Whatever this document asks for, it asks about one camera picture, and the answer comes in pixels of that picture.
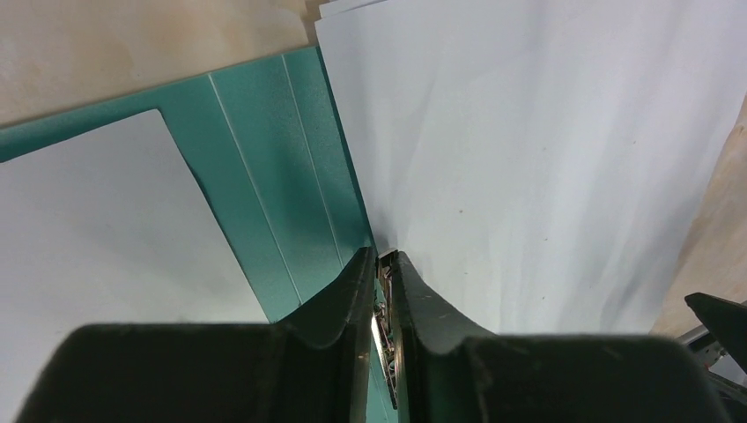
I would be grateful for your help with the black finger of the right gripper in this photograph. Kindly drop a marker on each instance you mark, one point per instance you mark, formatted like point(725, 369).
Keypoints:
point(725, 320)

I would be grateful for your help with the printed white paper sheet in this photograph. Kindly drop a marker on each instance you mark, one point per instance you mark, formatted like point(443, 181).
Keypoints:
point(109, 226)

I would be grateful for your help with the metal folder clip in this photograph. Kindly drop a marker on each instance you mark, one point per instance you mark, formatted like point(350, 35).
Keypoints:
point(382, 325)

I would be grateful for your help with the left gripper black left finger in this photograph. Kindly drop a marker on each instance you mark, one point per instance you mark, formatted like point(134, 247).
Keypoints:
point(311, 366)

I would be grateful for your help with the white paper sheets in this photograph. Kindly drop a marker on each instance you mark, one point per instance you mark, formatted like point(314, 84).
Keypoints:
point(540, 162)

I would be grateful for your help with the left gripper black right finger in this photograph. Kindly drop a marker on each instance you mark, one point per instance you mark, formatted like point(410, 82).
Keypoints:
point(450, 369)

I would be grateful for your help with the green plastic folder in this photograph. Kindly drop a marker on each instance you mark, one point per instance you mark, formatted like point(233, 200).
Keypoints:
point(263, 142)

